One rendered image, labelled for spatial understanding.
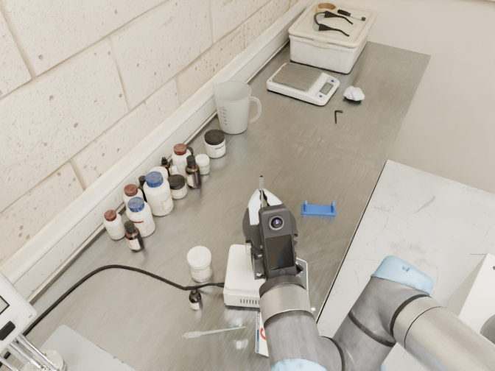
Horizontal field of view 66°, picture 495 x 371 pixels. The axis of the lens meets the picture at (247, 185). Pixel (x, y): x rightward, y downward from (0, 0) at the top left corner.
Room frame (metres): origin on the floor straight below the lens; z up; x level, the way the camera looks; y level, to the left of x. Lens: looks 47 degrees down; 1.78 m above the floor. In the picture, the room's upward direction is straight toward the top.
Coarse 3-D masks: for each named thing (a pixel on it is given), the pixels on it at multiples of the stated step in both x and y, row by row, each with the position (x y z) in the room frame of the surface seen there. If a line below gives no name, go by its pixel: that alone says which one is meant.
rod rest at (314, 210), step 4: (304, 204) 0.72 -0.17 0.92; (332, 204) 0.72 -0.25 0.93; (304, 208) 0.71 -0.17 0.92; (308, 208) 0.72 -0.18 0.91; (312, 208) 0.72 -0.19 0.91; (316, 208) 0.72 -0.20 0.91; (320, 208) 0.72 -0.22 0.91; (324, 208) 0.72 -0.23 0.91; (328, 208) 0.72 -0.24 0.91; (332, 208) 0.71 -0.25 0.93; (304, 212) 0.71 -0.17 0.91; (308, 212) 0.71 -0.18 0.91; (312, 212) 0.71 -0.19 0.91; (316, 212) 0.71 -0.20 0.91; (320, 212) 0.71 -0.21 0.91; (324, 212) 0.71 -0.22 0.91; (328, 212) 0.71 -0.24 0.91; (332, 212) 0.70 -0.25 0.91
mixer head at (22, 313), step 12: (0, 276) 0.21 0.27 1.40; (0, 288) 0.21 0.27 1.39; (12, 288) 0.22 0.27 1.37; (0, 300) 0.20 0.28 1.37; (12, 300) 0.21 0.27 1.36; (24, 300) 0.22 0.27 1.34; (0, 312) 0.19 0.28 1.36; (12, 312) 0.20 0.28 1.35; (24, 312) 0.21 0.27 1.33; (36, 312) 0.22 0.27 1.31; (0, 324) 0.19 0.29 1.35; (12, 324) 0.19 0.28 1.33; (24, 324) 0.20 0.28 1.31; (0, 336) 0.18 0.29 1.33; (12, 336) 0.18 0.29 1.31; (0, 348) 0.17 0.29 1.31
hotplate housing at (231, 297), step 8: (224, 288) 0.43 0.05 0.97; (224, 296) 0.42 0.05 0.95; (232, 296) 0.42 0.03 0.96; (240, 296) 0.41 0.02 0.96; (248, 296) 0.41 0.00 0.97; (256, 296) 0.41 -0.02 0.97; (232, 304) 0.42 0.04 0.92; (240, 304) 0.41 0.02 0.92; (248, 304) 0.41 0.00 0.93; (256, 304) 0.41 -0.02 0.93
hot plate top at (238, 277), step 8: (232, 248) 0.53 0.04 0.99; (240, 248) 0.53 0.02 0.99; (232, 256) 0.51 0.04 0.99; (240, 256) 0.51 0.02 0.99; (232, 264) 0.48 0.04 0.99; (240, 264) 0.48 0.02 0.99; (232, 272) 0.46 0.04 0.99; (240, 272) 0.46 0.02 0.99; (248, 272) 0.46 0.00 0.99; (232, 280) 0.44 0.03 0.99; (240, 280) 0.44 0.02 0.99; (248, 280) 0.44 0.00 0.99; (256, 280) 0.44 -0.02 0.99; (232, 288) 0.42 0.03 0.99; (240, 288) 0.42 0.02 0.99; (248, 288) 0.42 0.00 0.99; (256, 288) 0.42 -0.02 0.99
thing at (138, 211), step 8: (136, 200) 0.66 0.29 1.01; (128, 208) 0.65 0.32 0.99; (136, 208) 0.63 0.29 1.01; (144, 208) 0.65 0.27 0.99; (128, 216) 0.63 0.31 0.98; (136, 216) 0.63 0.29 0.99; (144, 216) 0.63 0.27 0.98; (136, 224) 0.62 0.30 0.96; (144, 224) 0.63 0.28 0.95; (152, 224) 0.65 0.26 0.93; (144, 232) 0.62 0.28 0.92; (152, 232) 0.64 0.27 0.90
